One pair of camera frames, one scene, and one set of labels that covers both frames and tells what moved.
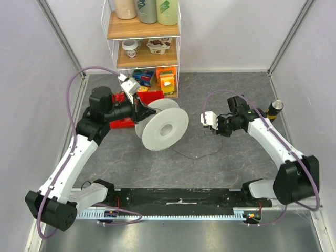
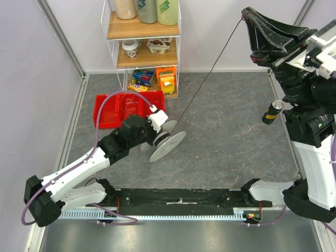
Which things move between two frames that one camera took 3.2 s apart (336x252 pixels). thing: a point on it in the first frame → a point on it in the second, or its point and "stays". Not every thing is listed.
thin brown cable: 191,158 → 243,18
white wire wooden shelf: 149,52 stays
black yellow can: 274,108 stays
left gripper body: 135,98 → 151,135
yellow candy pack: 143,88 stays
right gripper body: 221,126 → 284,53
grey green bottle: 147,11 stays
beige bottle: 126,9 stays
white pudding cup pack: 158,46 stays
